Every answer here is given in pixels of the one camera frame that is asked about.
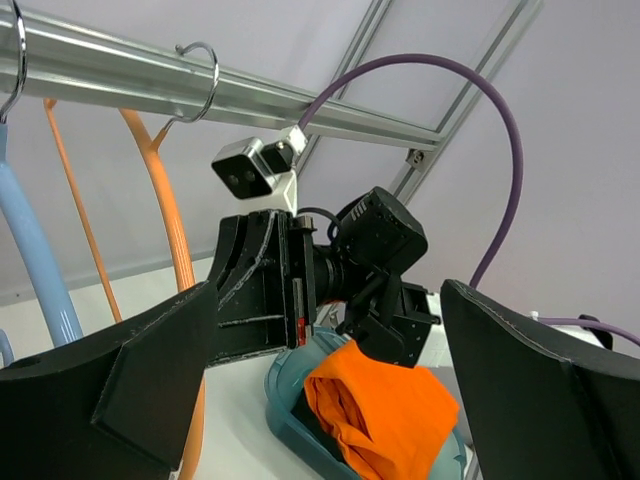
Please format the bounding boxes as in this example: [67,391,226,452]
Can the aluminium frame posts right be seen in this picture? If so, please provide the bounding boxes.
[298,1,542,212]

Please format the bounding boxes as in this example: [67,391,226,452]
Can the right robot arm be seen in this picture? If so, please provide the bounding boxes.
[207,187,439,368]

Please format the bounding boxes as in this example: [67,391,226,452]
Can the light blue plastic hanger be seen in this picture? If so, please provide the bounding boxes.
[0,0,85,366]

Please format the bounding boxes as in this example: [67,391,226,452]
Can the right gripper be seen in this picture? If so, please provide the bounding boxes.
[207,210,317,367]

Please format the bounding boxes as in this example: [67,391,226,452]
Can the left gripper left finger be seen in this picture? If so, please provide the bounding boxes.
[1,282,218,479]

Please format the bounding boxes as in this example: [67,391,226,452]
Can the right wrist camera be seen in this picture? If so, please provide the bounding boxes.
[211,124,308,215]

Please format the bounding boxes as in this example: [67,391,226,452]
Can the orange plastic hanger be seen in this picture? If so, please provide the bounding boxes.
[42,41,221,480]

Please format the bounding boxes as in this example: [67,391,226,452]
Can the teal plastic basket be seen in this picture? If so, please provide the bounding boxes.
[264,328,466,479]

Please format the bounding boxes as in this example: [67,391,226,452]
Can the orange trousers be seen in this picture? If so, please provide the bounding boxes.
[304,340,459,479]

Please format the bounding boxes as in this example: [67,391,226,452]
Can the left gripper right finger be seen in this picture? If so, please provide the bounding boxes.
[440,280,639,479]

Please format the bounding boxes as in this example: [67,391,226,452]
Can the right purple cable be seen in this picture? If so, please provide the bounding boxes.
[297,52,640,348]

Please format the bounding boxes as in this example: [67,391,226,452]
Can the silver aluminium hanging rail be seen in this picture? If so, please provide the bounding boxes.
[22,10,442,149]

